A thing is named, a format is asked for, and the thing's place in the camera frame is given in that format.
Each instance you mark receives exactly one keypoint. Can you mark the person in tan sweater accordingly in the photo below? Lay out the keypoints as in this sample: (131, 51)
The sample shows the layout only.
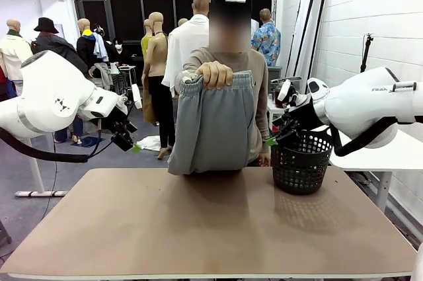
(257, 72)

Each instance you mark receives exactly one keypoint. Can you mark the person's left hand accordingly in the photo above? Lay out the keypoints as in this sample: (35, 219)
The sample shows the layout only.
(265, 159)

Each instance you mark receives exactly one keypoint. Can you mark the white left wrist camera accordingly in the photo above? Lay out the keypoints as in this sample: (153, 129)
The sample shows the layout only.
(136, 96)

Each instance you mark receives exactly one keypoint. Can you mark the mannequin with white shirt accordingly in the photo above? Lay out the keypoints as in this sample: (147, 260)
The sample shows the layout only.
(185, 43)

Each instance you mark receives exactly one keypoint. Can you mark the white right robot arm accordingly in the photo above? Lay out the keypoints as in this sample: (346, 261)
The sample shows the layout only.
(357, 102)

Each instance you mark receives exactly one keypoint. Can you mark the bare mannequin head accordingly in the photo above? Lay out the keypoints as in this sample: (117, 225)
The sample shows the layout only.
(182, 22)

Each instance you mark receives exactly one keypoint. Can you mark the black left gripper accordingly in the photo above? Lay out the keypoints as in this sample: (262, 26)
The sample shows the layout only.
(122, 135)

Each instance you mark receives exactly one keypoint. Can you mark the black perforated plastic basket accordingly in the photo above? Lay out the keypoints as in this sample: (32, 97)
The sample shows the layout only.
(299, 191)

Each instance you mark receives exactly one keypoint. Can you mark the glass jar brown liquid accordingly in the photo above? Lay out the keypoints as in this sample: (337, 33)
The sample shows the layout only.
(279, 99)

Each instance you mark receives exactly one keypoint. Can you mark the mannequin grey jacket jeans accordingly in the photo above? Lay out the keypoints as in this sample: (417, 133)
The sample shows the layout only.
(104, 76)

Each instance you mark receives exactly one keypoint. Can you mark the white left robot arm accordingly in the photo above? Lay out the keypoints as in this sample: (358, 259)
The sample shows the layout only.
(49, 89)

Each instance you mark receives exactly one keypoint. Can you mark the blue jeans mannequin legs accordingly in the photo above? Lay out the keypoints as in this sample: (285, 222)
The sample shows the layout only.
(77, 129)

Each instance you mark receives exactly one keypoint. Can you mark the grey storage bin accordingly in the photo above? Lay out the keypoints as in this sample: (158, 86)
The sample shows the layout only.
(274, 74)

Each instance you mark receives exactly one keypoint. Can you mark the person's right forearm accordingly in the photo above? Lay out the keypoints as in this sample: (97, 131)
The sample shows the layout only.
(198, 59)

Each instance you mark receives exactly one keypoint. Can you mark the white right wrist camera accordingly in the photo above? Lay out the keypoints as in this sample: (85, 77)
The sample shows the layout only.
(283, 91)

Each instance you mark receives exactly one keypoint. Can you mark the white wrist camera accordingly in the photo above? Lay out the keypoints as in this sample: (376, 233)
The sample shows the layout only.
(283, 91)
(136, 96)

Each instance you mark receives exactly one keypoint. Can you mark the mannequin with blue floral shirt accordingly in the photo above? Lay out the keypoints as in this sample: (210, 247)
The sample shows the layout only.
(269, 43)

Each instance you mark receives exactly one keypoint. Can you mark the person's left forearm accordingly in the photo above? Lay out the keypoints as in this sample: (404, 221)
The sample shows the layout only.
(263, 129)

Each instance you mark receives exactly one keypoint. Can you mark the person's right hand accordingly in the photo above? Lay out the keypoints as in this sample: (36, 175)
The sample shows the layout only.
(215, 74)

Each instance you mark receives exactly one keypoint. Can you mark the white side table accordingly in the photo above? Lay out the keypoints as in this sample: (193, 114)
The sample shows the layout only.
(380, 158)

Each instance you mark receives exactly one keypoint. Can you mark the mannequin black jacket yellow collar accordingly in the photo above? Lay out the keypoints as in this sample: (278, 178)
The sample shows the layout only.
(85, 49)

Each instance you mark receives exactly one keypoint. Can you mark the white table leg stand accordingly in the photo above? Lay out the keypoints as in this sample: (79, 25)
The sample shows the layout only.
(39, 193)

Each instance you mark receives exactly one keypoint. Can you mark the mannequin with yellow top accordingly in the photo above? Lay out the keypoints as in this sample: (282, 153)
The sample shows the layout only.
(145, 44)

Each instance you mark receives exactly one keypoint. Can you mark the grey training pants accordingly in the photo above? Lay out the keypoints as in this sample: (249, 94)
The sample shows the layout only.
(211, 129)

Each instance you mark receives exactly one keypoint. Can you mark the mannequin black hat dark coat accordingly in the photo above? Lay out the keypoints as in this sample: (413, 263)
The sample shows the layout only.
(53, 46)

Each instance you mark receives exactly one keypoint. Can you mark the black tripod stand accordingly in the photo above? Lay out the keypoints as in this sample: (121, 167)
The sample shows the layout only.
(366, 56)

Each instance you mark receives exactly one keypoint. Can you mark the grey tool on shelf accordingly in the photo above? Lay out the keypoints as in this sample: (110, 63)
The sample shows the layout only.
(291, 79)

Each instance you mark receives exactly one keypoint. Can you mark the mannequin with white jacket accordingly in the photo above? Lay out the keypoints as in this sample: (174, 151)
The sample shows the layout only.
(13, 53)

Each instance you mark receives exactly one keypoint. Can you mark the black framed white panels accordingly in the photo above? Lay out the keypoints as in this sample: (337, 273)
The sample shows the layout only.
(309, 29)

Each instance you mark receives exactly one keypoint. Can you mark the person with face mask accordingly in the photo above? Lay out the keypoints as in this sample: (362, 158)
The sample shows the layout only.
(119, 54)

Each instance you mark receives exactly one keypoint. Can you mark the white cloth on floor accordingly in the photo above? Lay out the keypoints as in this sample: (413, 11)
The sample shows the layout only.
(152, 143)

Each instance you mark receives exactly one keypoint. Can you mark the bare mannequin black trousers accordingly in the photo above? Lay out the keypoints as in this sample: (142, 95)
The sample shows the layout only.
(158, 53)

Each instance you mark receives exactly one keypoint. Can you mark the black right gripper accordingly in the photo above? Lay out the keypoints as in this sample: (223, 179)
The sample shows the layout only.
(302, 112)

